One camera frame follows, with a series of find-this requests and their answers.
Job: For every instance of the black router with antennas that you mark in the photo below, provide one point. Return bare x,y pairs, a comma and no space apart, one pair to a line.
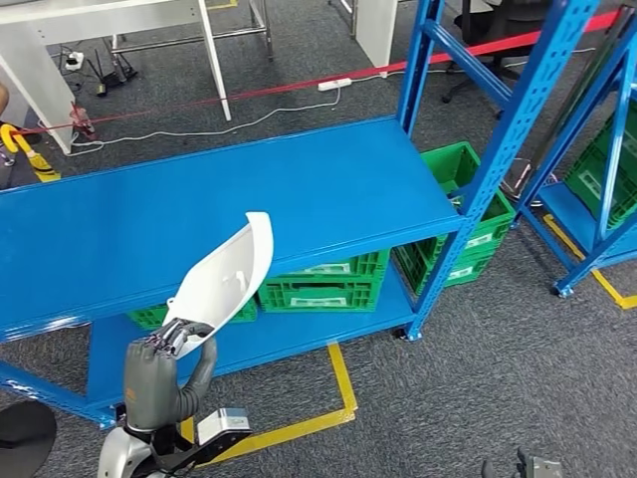
112,79

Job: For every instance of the white curved plastic part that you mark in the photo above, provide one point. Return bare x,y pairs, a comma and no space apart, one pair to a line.
224,277

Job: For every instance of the blue metal shelf rack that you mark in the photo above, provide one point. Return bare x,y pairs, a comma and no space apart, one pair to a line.
199,198
572,218

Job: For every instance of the round metal base plate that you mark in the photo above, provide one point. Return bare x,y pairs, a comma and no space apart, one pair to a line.
25,442

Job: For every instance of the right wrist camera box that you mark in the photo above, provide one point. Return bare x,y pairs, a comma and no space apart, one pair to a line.
545,468

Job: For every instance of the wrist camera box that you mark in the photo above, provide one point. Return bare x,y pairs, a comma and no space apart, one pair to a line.
545,468
221,425

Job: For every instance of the black office chair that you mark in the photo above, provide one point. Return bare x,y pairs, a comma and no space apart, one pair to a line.
485,29

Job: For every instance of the yellow hooked tool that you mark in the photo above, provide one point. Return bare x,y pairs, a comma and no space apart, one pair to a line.
42,168

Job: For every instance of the red barrier belt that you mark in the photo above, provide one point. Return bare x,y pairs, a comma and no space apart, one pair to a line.
368,71

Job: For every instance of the white desk steel frame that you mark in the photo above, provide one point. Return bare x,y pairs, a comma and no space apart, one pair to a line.
376,33
40,79

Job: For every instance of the white power strip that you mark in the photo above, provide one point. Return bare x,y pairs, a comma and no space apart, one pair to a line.
334,84
75,61

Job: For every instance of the red belt end clip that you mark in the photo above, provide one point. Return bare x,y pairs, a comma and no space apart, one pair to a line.
82,122

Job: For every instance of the black stanchion post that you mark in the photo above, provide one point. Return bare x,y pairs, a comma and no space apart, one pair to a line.
522,181

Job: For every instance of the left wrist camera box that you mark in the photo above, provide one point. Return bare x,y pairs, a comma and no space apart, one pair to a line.
221,425

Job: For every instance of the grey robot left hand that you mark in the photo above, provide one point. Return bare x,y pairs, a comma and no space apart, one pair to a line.
149,382

